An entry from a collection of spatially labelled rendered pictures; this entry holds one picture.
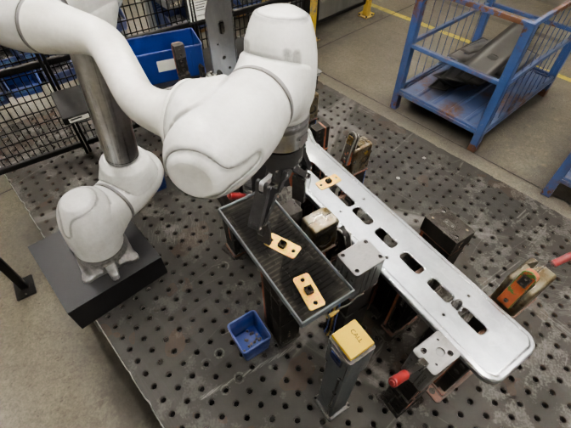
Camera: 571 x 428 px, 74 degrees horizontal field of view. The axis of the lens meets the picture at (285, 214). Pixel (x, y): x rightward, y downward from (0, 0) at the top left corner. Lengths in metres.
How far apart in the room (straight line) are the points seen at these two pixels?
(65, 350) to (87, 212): 1.19
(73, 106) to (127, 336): 0.91
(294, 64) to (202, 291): 1.00
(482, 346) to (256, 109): 0.80
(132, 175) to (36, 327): 1.35
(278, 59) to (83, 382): 1.90
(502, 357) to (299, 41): 0.83
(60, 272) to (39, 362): 0.95
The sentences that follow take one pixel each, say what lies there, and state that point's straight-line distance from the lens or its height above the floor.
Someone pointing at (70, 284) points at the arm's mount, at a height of 0.82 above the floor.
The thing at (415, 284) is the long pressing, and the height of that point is 1.00.
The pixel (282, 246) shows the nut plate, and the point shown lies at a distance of 0.87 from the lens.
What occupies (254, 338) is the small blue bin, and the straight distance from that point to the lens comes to 1.28.
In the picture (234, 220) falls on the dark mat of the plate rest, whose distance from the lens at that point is 0.95.
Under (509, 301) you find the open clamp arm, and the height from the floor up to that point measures 1.01.
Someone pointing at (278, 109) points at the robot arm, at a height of 1.61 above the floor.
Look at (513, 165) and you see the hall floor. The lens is 3.26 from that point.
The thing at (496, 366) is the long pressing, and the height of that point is 1.00.
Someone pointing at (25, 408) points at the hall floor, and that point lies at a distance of 2.27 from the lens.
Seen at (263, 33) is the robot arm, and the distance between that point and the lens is 0.53.
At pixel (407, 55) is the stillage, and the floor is 0.48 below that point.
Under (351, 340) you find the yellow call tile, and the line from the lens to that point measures 0.79.
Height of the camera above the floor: 1.88
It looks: 50 degrees down
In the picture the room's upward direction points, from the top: straight up
